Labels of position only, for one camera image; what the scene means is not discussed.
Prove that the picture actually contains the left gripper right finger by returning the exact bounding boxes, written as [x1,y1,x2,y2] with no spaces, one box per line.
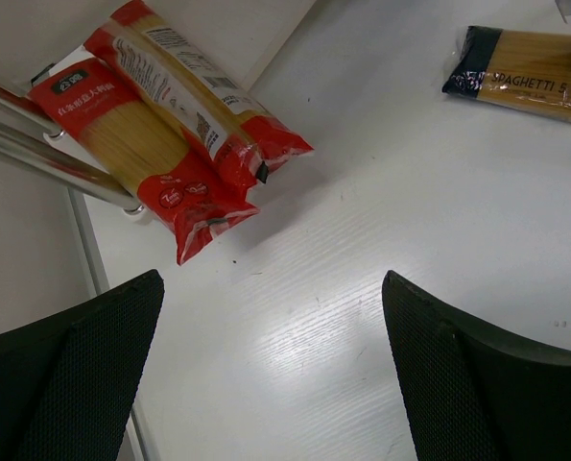
[382,271,571,460]

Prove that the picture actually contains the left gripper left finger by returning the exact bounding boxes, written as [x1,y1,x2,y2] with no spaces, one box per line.
[0,270,164,460]

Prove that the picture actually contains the dark La Sicilia spaghetti pack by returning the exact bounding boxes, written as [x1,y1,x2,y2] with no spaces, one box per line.
[441,26,571,123]

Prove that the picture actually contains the white two-tier shelf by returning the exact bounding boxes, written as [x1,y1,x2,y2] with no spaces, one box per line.
[0,0,324,227]

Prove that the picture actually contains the clear red spaghetti pack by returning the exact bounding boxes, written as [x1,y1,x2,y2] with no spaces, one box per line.
[84,1,313,194]

